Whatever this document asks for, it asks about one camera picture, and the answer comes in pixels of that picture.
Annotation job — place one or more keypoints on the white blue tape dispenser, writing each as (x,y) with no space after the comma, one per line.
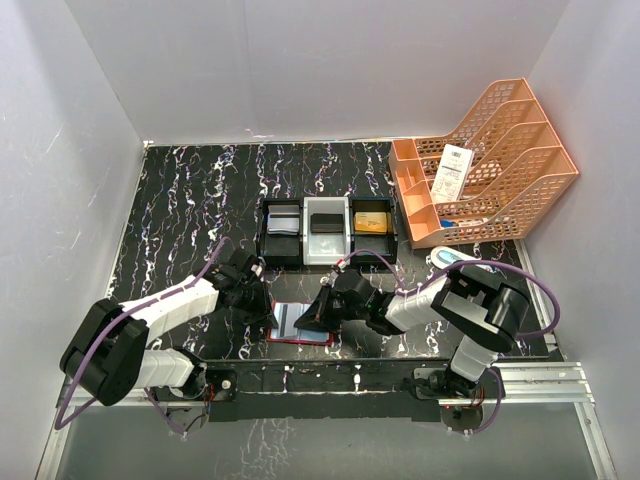
(442,256)

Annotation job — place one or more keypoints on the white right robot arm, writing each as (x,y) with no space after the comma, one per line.
(485,307)

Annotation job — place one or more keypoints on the black bin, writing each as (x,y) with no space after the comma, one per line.
(279,234)
(373,247)

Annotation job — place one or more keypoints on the white striped card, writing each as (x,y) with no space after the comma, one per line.
(286,314)

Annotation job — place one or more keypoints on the black card in white bin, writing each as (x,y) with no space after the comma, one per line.
(330,223)

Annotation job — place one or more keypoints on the gold magnetic stripe card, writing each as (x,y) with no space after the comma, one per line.
(373,223)

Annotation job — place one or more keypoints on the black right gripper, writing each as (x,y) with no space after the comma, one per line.
(318,316)

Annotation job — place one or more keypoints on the black bin right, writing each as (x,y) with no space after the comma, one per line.
(373,247)

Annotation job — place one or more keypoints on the orange plastic desk organizer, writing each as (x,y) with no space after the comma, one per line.
(519,170)

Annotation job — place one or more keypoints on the red leather card holder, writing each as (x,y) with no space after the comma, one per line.
(305,337)

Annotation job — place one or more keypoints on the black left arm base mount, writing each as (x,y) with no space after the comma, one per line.
(210,387)

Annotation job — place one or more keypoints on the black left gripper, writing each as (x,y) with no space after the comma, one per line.
(262,316)

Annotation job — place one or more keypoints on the aluminium frame rail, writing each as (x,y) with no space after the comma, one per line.
(371,388)

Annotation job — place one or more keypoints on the white bin middle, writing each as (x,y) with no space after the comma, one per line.
(325,249)

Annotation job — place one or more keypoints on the white paper receipt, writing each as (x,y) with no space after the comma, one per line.
(451,174)

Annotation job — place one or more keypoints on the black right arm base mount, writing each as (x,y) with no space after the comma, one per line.
(466,406)

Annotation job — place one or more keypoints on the black bin left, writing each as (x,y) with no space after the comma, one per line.
(279,234)

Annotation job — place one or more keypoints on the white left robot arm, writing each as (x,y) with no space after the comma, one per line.
(112,347)

